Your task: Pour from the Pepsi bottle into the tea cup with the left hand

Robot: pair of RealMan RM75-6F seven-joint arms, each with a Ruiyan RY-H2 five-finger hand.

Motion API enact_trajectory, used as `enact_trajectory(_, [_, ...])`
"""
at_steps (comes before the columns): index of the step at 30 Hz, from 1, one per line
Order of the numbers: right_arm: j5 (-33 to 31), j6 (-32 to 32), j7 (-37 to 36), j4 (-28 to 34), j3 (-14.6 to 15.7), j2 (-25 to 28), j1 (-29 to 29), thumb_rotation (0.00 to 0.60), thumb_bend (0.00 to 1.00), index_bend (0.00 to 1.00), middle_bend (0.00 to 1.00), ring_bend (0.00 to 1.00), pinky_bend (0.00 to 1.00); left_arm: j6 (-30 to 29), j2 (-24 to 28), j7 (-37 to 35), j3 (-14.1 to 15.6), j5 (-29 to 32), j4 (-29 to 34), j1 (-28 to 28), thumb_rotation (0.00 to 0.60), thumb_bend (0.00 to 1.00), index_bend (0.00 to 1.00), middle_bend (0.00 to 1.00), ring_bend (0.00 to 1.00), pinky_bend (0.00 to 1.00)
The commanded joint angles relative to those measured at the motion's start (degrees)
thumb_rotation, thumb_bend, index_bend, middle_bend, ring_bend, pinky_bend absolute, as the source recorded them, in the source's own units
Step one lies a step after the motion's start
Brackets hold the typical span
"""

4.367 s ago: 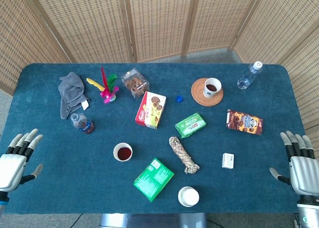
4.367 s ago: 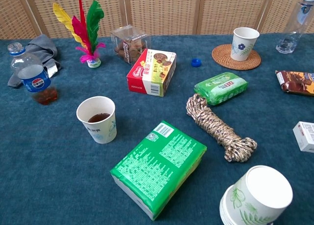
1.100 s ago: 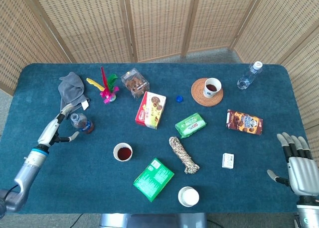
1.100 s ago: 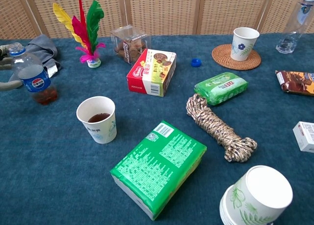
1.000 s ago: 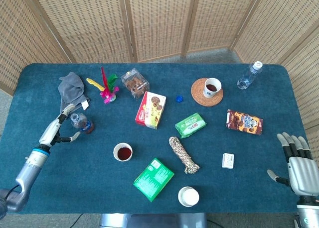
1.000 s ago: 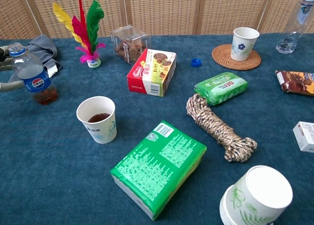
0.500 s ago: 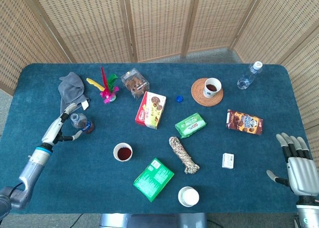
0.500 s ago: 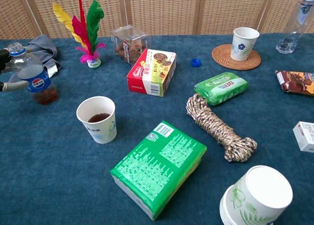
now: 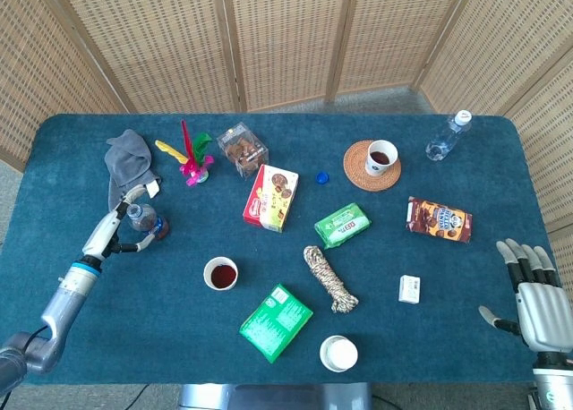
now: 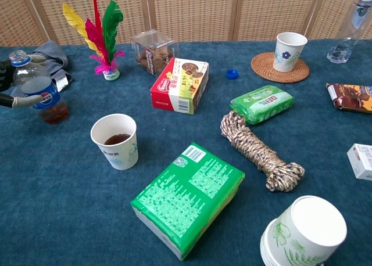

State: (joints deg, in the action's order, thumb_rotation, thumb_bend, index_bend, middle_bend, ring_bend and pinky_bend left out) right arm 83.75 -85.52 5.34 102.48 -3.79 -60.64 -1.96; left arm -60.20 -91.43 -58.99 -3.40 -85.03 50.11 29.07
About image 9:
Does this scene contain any cola bottle blue label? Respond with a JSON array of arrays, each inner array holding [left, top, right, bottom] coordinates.
[[125, 202, 170, 242]]

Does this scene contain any red and cream cookie box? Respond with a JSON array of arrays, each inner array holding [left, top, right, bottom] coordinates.
[[243, 164, 300, 234]]

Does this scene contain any clear plastic cookie box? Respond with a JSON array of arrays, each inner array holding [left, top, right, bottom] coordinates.
[[217, 122, 269, 179]]

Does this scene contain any colourful feather shuttlecock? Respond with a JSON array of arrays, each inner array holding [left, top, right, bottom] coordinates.
[[154, 119, 215, 188]]

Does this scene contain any clear water bottle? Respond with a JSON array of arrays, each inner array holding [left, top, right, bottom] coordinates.
[[424, 109, 475, 162]]

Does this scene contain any braided rope bundle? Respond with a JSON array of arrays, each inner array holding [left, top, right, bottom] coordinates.
[[303, 244, 360, 314]]

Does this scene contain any brown chocolate biscuit box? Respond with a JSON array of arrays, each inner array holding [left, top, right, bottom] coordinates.
[[406, 196, 474, 244]]

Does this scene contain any upturned paper cup stack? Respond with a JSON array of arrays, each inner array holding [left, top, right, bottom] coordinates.
[[319, 335, 360, 373]]

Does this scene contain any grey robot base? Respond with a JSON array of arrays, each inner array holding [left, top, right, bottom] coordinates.
[[177, 381, 372, 410]]

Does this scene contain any large green tissue pack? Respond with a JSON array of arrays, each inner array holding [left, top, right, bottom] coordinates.
[[238, 283, 314, 364]]

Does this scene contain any round woven coaster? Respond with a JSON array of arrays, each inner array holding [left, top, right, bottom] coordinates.
[[343, 140, 403, 192]]

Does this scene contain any woven wooden folding screen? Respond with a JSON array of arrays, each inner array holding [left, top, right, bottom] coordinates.
[[0, 0, 573, 295]]

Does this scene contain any paper cup blue flower print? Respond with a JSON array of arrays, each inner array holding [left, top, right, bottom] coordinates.
[[365, 139, 399, 177]]

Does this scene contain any grey cloth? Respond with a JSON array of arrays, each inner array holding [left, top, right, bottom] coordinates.
[[104, 128, 162, 216]]

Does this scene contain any cup of dark drink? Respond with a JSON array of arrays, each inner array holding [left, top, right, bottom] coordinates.
[[202, 256, 239, 292]]

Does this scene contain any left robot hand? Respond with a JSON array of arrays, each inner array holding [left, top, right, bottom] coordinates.
[[81, 184, 157, 263]]

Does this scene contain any small green soap pack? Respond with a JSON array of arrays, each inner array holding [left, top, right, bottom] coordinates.
[[313, 202, 372, 250]]

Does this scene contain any blue table carpet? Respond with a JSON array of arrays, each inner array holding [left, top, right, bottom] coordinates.
[[0, 113, 568, 387]]

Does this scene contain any small white box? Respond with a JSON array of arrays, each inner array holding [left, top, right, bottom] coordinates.
[[398, 274, 422, 304]]

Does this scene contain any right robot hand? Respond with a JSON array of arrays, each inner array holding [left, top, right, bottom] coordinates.
[[477, 237, 573, 354]]

